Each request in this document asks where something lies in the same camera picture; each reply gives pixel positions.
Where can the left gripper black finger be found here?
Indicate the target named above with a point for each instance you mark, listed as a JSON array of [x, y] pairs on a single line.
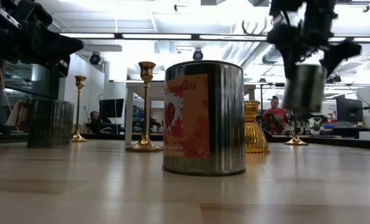
[[57, 42], [64, 70]]

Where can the long ceiling light bar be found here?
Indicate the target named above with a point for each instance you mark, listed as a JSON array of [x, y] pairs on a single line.
[[157, 36]]

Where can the medium brass candlestick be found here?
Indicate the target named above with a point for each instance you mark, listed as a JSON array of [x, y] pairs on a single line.
[[80, 81]]

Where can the silver ceiling duct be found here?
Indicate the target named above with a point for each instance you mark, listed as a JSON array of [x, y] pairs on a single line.
[[235, 53]]

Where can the tall brass candlestick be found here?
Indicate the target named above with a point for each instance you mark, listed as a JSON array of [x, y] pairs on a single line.
[[147, 71], [295, 141]]

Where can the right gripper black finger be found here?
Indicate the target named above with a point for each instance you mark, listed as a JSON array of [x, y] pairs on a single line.
[[329, 63], [291, 65]]

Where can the amber ribbed glass candle holder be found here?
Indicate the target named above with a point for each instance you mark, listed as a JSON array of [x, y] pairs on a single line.
[[257, 137]]

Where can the candle tin with orange label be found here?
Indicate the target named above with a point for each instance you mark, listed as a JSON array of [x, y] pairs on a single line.
[[203, 118]]

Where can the black ceiling spotlight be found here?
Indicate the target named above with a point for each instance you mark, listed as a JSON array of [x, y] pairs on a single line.
[[334, 79], [197, 55], [95, 58]]

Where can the dark office desk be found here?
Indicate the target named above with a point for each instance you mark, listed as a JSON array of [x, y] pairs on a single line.
[[353, 131]]

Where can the dark ribbed candle tin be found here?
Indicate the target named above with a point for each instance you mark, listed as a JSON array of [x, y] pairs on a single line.
[[50, 123], [305, 88]]

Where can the person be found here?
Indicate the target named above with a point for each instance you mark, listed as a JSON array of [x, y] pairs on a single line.
[[275, 118], [94, 118]]

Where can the black aluminium table frame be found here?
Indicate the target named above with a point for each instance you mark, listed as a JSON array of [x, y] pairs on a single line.
[[110, 137]]

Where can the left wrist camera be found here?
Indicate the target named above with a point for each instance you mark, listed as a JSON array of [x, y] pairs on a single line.
[[7, 19]]

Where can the black computer monitor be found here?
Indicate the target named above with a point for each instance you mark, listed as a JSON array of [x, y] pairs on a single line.
[[111, 108], [348, 110]]

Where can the white perforated metal shelf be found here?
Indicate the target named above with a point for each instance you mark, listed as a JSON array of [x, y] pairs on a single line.
[[129, 118]]

